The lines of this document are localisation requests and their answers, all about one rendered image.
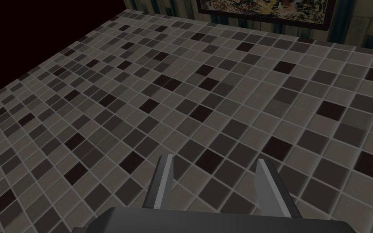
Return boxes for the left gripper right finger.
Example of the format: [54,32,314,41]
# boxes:
[254,158,303,218]

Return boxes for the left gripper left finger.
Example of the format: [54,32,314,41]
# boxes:
[142,154,174,210]

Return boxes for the dark framed wall picture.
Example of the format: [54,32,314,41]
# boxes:
[195,0,337,31]

